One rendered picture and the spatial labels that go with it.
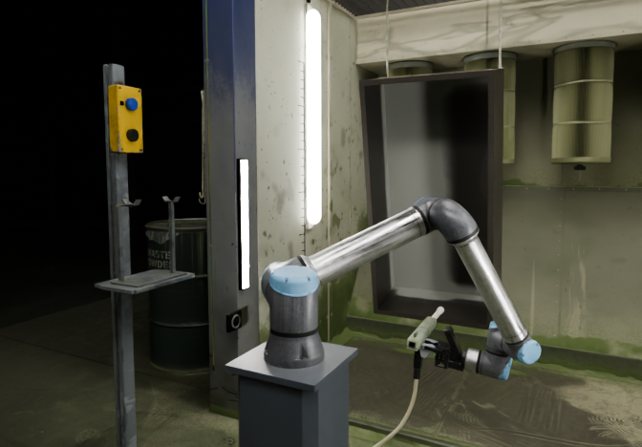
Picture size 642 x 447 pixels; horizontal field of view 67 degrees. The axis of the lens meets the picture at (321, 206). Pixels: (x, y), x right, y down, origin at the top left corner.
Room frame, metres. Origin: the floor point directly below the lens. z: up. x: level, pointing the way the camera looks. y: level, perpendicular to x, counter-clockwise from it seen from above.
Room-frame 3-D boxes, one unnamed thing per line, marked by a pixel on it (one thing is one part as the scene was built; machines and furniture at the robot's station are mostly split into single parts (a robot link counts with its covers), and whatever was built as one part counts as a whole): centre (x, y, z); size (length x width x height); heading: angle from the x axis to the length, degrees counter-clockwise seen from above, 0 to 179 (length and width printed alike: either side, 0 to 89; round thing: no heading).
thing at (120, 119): (1.94, 0.77, 1.42); 0.12 x 0.06 x 0.26; 153
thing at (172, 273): (1.90, 0.68, 0.95); 0.26 x 0.15 x 0.32; 153
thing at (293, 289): (1.49, 0.09, 0.83); 0.17 x 0.15 x 0.18; 14
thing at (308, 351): (1.48, 0.08, 0.69); 0.19 x 0.19 x 0.10
